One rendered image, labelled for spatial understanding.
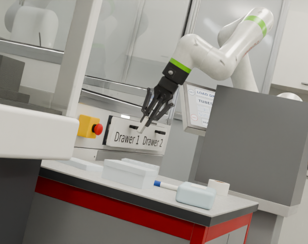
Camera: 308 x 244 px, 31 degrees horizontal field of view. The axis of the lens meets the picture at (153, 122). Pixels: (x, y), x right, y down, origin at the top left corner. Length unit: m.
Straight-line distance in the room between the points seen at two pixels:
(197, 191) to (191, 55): 0.81
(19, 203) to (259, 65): 2.57
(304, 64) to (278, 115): 3.23
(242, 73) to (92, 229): 1.24
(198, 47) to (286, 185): 0.60
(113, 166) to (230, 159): 0.72
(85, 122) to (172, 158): 1.97
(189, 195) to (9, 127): 0.50
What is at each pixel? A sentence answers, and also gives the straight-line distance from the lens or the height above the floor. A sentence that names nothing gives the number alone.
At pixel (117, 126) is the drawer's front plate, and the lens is 2.09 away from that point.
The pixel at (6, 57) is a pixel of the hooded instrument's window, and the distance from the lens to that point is 1.11.
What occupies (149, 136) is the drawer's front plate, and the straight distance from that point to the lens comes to 2.44.
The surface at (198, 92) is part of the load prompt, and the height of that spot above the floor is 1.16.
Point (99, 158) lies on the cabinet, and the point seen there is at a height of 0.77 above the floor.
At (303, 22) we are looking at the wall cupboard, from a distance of 5.41.
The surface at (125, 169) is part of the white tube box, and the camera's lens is 1.52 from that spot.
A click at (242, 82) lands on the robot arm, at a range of 2.47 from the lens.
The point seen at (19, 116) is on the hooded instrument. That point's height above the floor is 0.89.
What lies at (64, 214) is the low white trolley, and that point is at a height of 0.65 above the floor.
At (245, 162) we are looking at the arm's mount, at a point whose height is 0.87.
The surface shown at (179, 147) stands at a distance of 3.78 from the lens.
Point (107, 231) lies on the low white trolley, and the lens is 1.45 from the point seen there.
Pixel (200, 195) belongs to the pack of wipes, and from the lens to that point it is 1.41.
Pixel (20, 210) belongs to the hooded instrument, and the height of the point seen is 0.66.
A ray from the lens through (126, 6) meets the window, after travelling 2.09.
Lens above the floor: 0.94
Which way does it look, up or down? level
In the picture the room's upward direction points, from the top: 13 degrees clockwise
